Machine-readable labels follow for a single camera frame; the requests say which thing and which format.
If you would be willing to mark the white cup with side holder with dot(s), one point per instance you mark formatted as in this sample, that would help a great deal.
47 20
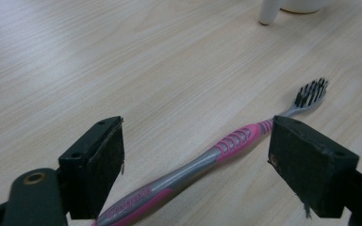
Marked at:
268 12

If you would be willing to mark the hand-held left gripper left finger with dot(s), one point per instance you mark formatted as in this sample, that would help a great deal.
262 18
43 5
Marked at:
88 169

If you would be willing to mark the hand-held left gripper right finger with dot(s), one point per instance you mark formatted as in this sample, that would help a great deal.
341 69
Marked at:
311 163

